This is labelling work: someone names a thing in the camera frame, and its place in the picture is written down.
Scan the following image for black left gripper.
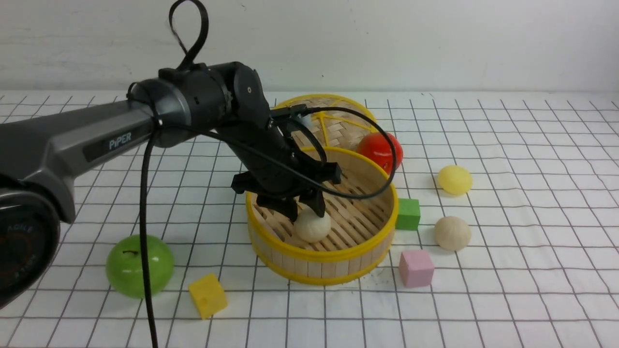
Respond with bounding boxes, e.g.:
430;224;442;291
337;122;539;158
230;116;342;222

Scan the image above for beige bun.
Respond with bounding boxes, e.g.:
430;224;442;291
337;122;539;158
434;216;472;251
293;208;331;243

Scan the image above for yellow bun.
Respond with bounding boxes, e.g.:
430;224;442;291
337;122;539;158
437;165;473;196

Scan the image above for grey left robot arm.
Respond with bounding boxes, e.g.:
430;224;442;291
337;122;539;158
0;62;341;306

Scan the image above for bamboo steamer tray yellow rim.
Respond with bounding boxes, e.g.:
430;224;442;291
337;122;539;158
246;146;400;286

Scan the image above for woven bamboo steamer lid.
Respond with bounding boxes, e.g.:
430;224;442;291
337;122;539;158
276;93;377;151

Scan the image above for red tomato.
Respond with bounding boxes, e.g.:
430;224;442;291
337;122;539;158
356;132;404;174

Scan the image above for green cube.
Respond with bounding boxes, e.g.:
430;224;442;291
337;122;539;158
396;198;421;231

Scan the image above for yellow cube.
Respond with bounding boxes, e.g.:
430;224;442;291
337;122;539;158
188;273;228;320

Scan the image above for pink cube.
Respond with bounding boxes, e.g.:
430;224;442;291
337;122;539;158
398;249;435;288

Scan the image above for green apple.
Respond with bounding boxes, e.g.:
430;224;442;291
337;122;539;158
106;235;174;299

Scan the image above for white checkered tablecloth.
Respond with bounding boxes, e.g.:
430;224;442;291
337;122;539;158
0;92;619;348

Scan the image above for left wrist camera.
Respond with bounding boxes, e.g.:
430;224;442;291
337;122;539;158
270;104;312;128

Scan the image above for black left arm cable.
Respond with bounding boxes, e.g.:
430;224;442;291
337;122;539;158
127;0;398;348

